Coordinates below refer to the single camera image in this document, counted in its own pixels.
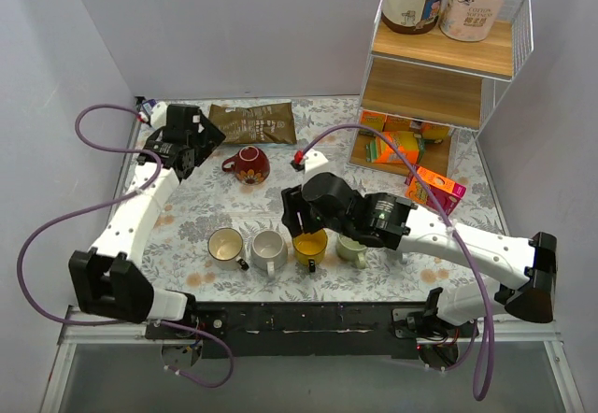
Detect orange sponge box right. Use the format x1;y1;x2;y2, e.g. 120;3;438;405
385;114;452;141

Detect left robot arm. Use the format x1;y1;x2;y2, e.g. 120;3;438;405
68;103;225;338

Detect yellow mug black handle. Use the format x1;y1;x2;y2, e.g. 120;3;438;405
292;229;328;273

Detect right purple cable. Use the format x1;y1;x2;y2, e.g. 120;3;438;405
303;122;496;403

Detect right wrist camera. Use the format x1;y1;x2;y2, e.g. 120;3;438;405
291;149;331;183

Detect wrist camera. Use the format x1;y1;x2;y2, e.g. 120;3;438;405
137;101;168;129
291;149;331;183

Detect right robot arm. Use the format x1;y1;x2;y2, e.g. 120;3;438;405
281;172;558;336

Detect brown coffee bag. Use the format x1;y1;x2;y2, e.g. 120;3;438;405
208;102;297;145

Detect orange sponge box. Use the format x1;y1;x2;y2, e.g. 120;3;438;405
360;109;387;132
385;114;452;141

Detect white wire shelf rack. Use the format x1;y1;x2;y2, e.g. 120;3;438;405
357;0;534;176

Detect white speckled mug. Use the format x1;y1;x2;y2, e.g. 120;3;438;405
250;230;288;278

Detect cream beige mug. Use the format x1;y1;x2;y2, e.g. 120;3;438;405
207;228;249;271

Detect light green mug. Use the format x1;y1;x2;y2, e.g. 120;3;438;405
335;235;367;269

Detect purple white box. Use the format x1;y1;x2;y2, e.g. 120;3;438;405
139;99;157;123

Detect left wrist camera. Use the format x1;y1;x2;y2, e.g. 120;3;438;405
137;101;168;129

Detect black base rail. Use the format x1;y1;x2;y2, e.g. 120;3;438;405
144;289;480;363

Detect white wrapped tissue roll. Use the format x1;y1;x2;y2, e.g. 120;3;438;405
439;0;505;42

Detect dark red mug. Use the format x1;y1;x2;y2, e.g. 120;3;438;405
221;146;270;186

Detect orange sponge pack lying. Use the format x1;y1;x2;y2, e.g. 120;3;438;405
365;131;425;165

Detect orange sponge box left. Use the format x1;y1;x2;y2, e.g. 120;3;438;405
360;109;387;132

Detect orange pink Scrub Mommy box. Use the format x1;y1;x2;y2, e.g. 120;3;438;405
406;165;466;215

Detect pale blue footed mug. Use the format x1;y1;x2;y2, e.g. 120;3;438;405
397;252;410;265

